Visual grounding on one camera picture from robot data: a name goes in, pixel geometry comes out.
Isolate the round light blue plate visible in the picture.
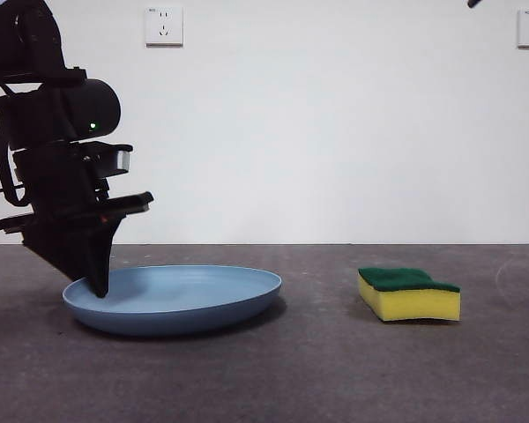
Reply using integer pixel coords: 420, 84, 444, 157
61, 263, 283, 337

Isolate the yellow sponge with green scourer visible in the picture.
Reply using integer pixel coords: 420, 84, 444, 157
357, 266, 462, 324

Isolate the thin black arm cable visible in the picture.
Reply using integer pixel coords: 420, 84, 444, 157
0, 122, 32, 208

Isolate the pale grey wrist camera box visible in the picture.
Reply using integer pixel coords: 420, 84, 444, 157
77, 143, 133, 178

